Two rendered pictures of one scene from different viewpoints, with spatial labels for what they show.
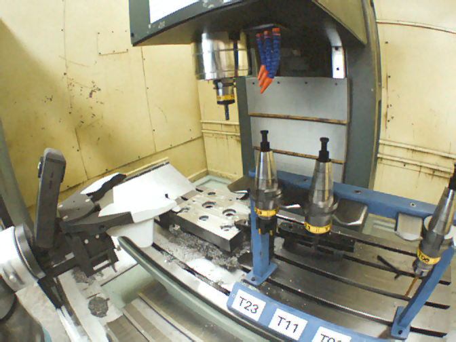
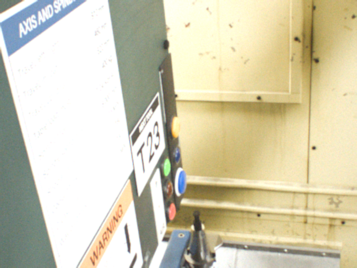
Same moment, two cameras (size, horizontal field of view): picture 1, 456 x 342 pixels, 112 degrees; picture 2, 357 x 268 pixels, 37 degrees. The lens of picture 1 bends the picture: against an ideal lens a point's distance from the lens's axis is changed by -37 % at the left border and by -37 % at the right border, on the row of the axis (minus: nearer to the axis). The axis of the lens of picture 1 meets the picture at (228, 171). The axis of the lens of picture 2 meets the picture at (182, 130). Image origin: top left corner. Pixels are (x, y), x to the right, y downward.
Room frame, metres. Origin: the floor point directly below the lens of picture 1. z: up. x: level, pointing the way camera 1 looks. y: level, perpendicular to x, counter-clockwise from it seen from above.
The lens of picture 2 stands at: (0.56, 0.44, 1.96)
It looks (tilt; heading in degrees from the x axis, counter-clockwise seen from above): 28 degrees down; 244
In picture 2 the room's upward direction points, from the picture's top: 6 degrees counter-clockwise
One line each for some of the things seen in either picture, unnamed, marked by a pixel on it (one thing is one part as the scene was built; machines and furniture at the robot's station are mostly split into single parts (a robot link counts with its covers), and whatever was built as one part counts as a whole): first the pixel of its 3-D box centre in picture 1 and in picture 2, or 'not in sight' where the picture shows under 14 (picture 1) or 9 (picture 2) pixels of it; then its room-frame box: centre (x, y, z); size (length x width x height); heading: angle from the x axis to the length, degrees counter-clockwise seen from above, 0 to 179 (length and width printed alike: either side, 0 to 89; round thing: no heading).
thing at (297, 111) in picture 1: (296, 135); not in sight; (1.00, -0.31, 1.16); 0.48 x 0.05 x 0.51; 48
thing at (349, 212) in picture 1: (349, 212); not in sight; (0.29, -0.19, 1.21); 0.07 x 0.05 x 0.01; 138
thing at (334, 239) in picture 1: (315, 241); not in sight; (0.55, -0.25, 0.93); 0.26 x 0.05 x 0.06; 53
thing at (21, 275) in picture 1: (16, 259); not in sight; (0.14, 0.27, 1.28); 0.08 x 0.05 x 0.08; 45
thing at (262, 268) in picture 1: (260, 234); not in sight; (0.48, -0.07, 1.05); 0.10 x 0.05 x 0.30; 138
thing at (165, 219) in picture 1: (169, 210); not in sight; (0.77, 0.24, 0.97); 0.13 x 0.03 x 0.15; 48
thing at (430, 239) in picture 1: (437, 233); (200, 258); (0.18, -0.31, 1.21); 0.06 x 0.06 x 0.03
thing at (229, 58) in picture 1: (221, 57); not in sight; (0.67, -0.01, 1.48); 0.16 x 0.16 x 0.12
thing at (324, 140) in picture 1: (324, 149); not in sight; (0.33, -0.15, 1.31); 0.02 x 0.02 x 0.03
